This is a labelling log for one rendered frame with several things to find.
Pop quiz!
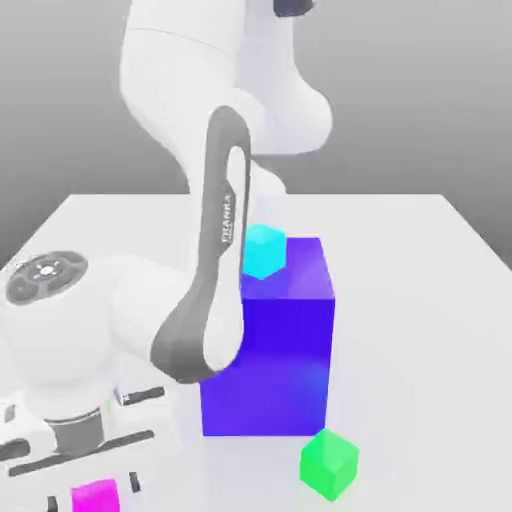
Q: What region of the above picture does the small green cube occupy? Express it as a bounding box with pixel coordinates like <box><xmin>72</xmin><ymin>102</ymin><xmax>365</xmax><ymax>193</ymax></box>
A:
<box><xmin>298</xmin><ymin>427</ymin><xmax>360</xmax><ymax>503</ymax></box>

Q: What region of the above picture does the large blue box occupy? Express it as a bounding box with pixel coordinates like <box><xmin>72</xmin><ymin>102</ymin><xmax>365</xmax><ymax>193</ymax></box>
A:
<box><xmin>199</xmin><ymin>236</ymin><xmax>336</xmax><ymax>438</ymax></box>

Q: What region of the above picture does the small magenta cube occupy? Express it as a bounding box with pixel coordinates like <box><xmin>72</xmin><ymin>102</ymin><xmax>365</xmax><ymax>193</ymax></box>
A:
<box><xmin>70</xmin><ymin>478</ymin><xmax>121</xmax><ymax>512</ymax></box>

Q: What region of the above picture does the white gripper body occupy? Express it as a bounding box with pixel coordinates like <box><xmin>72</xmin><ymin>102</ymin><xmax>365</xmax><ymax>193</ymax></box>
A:
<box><xmin>0</xmin><ymin>424</ymin><xmax>170</xmax><ymax>510</ymax></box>

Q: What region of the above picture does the small cyan cube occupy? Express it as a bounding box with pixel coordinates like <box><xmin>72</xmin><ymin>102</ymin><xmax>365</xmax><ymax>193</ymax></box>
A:
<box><xmin>241</xmin><ymin>223</ymin><xmax>288</xmax><ymax>281</ymax></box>

